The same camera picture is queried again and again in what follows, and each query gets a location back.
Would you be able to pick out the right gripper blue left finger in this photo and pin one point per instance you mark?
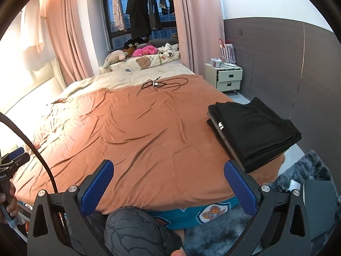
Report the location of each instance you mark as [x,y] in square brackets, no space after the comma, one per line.
[94,186]

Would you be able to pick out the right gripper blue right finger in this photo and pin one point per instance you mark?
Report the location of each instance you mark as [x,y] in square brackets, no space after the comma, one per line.
[244,187]

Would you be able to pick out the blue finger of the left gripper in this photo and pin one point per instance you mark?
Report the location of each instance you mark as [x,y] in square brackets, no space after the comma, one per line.
[16,153]
[20,160]

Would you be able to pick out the black sleeveless shirt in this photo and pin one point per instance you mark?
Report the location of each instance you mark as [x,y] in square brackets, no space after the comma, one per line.
[258,112]

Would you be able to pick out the stack of folded clothes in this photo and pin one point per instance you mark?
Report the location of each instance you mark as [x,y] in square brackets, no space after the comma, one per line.
[252,145]

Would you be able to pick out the grey fluffy rug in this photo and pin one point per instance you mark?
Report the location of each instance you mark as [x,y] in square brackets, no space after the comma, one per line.
[297,215]

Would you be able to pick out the blue cartoon bed sheet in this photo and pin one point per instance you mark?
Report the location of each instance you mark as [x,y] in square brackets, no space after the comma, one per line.
[192,216]

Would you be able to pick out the orange brown bed blanket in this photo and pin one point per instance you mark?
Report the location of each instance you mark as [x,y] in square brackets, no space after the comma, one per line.
[165,155]

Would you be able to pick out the white padded headboard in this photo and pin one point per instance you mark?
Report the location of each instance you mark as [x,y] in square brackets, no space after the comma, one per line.
[14,91]

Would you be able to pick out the white bedside cabinet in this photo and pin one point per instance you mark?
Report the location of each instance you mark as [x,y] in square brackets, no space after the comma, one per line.
[224,79]

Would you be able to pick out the beige plush toy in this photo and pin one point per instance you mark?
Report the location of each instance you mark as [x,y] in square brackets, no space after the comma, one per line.
[113,58]

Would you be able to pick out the pink curtain left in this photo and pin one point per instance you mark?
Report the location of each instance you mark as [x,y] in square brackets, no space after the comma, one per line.
[67,39]

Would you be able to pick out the pink curtain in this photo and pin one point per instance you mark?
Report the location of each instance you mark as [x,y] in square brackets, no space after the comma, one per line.
[200,27]
[67,39]

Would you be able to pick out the pink plush toy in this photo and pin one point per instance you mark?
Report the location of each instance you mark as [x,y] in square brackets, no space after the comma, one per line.
[147,50]

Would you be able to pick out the hanging floral garment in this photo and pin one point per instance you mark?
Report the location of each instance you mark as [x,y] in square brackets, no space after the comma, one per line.
[118,15]

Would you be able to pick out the hanging black coat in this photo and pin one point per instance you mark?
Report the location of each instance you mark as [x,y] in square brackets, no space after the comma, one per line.
[139,18]

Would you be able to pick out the pink curtain right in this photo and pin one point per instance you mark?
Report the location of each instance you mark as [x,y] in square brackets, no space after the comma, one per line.
[200,27]

